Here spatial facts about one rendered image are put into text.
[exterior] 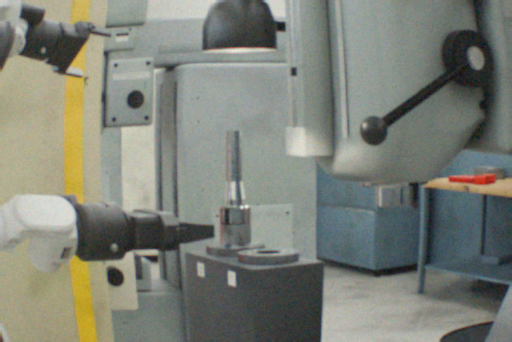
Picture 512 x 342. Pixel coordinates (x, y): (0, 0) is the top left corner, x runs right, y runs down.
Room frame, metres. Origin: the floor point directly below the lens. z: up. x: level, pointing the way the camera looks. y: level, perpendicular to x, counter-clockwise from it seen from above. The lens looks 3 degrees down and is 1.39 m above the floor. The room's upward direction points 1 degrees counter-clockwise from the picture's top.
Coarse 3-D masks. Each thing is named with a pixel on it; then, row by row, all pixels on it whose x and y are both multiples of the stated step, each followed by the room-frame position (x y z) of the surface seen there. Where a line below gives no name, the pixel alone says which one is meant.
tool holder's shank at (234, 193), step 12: (228, 132) 1.61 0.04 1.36; (240, 132) 1.61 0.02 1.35; (228, 144) 1.61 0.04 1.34; (240, 144) 1.61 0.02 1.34; (228, 156) 1.61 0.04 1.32; (240, 156) 1.61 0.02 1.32; (228, 168) 1.61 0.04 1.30; (240, 168) 1.61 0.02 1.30; (228, 180) 1.61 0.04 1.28; (240, 180) 1.61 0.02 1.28; (228, 192) 1.61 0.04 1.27; (240, 192) 1.61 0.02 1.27; (228, 204) 1.61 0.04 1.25; (240, 204) 1.61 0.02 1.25
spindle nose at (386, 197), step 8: (376, 192) 1.18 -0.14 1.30; (384, 192) 1.16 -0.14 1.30; (392, 192) 1.16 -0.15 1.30; (400, 192) 1.16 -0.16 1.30; (408, 192) 1.16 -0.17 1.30; (376, 200) 1.18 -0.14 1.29; (384, 200) 1.16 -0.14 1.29; (392, 200) 1.16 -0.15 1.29; (400, 200) 1.16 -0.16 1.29; (408, 200) 1.16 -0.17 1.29
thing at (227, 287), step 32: (192, 256) 1.61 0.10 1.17; (224, 256) 1.58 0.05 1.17; (256, 256) 1.49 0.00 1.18; (288, 256) 1.50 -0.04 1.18; (192, 288) 1.62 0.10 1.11; (224, 288) 1.52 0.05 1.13; (256, 288) 1.45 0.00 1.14; (288, 288) 1.48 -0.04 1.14; (320, 288) 1.50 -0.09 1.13; (192, 320) 1.63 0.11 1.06; (224, 320) 1.53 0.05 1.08; (256, 320) 1.45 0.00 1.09; (288, 320) 1.48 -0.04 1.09; (320, 320) 1.51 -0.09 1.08
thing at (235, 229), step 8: (224, 216) 1.60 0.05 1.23; (232, 216) 1.59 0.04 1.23; (240, 216) 1.60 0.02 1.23; (248, 216) 1.61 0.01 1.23; (224, 224) 1.60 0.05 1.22; (232, 224) 1.60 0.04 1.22; (240, 224) 1.60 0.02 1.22; (248, 224) 1.61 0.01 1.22; (224, 232) 1.60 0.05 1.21; (232, 232) 1.59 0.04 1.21; (240, 232) 1.60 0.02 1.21; (248, 232) 1.61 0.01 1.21; (224, 240) 1.60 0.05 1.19; (232, 240) 1.59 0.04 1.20; (240, 240) 1.60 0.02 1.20; (248, 240) 1.61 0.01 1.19
